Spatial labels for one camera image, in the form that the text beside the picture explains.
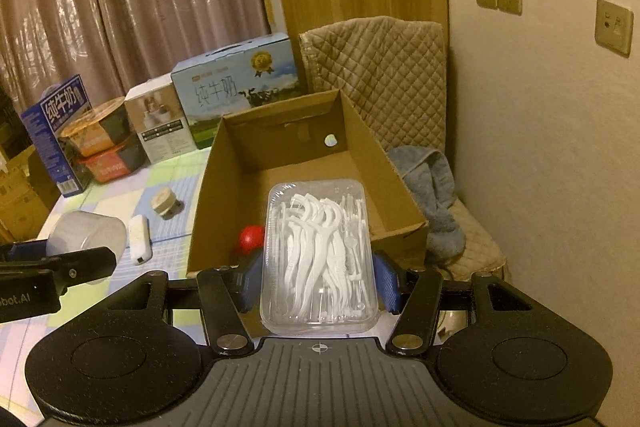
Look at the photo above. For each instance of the clear box of floss picks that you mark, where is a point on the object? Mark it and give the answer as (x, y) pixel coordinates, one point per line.
(320, 257)

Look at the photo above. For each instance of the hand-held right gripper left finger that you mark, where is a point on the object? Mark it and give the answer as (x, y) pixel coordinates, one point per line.
(245, 283)

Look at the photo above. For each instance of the brown cardboard box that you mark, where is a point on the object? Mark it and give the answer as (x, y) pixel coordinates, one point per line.
(220, 207)

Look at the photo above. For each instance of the white rectangular device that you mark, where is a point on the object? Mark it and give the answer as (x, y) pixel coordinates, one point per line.
(140, 239)

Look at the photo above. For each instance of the orange-lid instant noodle bowl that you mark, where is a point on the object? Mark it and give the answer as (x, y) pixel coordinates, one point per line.
(112, 164)

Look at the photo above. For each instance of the quilted beige chair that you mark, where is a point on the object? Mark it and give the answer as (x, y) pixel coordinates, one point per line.
(400, 77)

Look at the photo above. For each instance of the blue towel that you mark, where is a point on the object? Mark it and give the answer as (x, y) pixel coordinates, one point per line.
(430, 187)

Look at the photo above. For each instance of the dark blue milk carton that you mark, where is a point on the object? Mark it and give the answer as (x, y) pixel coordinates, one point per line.
(45, 132)

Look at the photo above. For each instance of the light blue milk box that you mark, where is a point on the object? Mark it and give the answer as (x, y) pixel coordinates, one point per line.
(225, 92)

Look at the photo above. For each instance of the translucent white plastic case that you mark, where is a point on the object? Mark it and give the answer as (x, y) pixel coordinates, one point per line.
(87, 229)

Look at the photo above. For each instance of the brown cardboard carton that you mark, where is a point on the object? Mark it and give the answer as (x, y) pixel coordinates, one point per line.
(20, 197)

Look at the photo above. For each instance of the plaid bed sheet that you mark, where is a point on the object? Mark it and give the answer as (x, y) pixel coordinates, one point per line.
(165, 247)

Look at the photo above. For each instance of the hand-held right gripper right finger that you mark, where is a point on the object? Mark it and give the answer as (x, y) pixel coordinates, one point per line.
(389, 282)

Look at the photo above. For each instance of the red round object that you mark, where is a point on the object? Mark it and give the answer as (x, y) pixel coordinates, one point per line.
(250, 237)

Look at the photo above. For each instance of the yellow-lid instant noodle bowl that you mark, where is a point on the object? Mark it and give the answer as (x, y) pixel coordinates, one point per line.
(92, 127)

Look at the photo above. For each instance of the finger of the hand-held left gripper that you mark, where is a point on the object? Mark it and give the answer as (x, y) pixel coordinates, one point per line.
(25, 251)
(85, 264)

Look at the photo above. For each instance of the white and beige product box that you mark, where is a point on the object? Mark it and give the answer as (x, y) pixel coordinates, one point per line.
(160, 127)

